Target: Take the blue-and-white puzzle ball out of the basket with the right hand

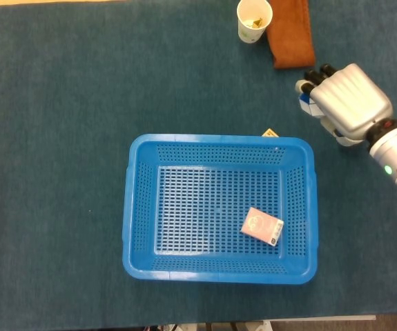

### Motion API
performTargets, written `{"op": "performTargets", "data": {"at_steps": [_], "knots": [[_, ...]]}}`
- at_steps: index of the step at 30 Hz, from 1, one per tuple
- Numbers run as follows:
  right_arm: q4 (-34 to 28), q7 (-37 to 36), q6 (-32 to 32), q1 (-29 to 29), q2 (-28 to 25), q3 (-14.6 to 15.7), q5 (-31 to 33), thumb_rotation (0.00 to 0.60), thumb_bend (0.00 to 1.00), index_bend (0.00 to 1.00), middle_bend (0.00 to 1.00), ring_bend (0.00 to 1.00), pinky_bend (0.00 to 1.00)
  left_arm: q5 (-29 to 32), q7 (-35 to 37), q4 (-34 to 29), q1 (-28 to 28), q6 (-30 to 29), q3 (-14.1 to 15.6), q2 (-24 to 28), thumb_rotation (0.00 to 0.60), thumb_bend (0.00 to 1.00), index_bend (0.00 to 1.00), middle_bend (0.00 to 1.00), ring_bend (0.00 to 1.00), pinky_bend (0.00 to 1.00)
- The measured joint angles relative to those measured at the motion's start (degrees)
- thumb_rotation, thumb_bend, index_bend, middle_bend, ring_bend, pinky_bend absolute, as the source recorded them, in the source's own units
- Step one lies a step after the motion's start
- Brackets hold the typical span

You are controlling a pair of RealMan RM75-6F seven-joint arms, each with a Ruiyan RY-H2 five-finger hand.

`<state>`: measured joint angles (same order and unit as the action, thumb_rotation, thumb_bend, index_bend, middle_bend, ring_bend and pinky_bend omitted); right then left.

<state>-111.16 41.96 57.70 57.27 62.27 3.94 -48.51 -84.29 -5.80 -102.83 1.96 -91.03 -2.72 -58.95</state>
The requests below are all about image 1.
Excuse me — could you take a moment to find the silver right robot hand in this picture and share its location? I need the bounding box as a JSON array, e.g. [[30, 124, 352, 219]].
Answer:
[[294, 63, 394, 139]]

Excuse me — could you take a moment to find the white and blue puzzle ball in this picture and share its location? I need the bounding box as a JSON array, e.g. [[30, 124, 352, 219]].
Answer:
[[298, 91, 327, 120]]

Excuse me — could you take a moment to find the small pink white box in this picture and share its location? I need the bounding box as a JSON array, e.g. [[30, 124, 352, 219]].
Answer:
[[240, 206, 285, 247]]

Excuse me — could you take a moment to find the brown folded cloth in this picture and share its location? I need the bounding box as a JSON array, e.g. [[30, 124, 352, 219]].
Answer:
[[266, 0, 316, 70]]

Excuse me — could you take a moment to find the white paper cup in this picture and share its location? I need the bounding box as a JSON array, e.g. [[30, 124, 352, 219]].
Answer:
[[236, 0, 274, 44]]

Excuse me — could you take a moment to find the blue perforated plastic basket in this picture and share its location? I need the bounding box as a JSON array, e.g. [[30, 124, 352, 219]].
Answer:
[[122, 133, 320, 285]]

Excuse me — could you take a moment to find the teal felt table cover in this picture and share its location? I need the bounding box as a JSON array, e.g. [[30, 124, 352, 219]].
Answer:
[[0, 0, 397, 331]]

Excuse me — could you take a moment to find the white table frame bar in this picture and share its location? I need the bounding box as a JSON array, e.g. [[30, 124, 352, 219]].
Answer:
[[269, 315, 377, 322]]

